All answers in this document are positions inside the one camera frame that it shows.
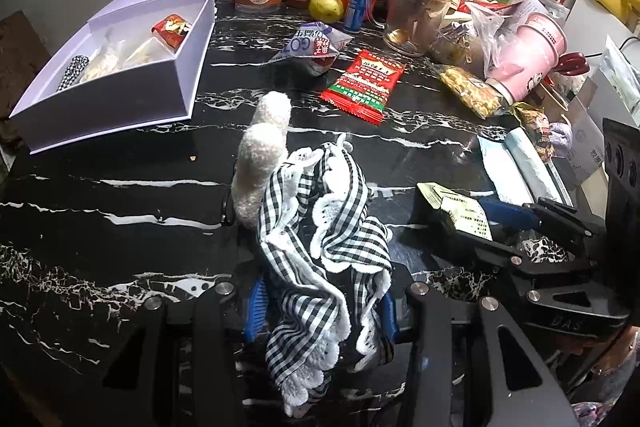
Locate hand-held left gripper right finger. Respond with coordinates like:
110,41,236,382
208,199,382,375
379,281,552,427

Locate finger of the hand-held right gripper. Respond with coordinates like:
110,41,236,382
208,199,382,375
479,196,602,249
436,218,597,279

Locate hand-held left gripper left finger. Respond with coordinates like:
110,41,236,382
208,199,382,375
101,276,267,427

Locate green gold snack packet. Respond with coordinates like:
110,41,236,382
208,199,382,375
417,181,494,244

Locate gingham lace headband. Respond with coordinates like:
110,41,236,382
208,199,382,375
231,90,397,419

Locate white cardboard gift box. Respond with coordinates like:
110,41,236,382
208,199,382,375
8,0,232,156

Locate white fabric rose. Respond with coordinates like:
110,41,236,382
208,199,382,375
81,36,169,81

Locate small gingham hair accessory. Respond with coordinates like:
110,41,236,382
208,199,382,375
56,55,91,92

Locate small red snack packet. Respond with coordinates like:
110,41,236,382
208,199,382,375
152,13,194,53

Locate person's right forearm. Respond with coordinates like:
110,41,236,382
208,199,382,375
569,326,640,427

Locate blue white wrapped packet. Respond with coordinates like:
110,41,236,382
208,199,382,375
476,126,564,208

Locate brown gold snack packet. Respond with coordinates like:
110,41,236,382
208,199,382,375
509,103,557,164

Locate purple knitted item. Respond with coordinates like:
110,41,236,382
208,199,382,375
549,121,574,148

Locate white small carton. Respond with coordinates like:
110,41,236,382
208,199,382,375
564,96,609,184

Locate popcorn snack bag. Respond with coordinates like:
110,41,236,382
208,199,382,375
439,65,504,120

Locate pink paper cup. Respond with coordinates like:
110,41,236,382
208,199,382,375
484,13,569,104

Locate clear plastic bag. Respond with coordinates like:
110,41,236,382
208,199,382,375
429,1,502,74

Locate red green snack packet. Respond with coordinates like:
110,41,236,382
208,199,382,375
319,49,406,126

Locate white printed paper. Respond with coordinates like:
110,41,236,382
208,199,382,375
506,0,572,26

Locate glass mug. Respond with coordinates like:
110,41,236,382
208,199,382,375
363,0,452,57

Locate purple white snack packet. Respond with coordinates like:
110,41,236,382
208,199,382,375
269,22,354,76

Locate yellow lemon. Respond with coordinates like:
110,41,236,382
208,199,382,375
308,0,345,22

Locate brown clothes pile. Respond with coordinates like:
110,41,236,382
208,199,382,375
0,10,52,144

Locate red handled scissors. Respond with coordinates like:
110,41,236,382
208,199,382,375
556,51,592,76

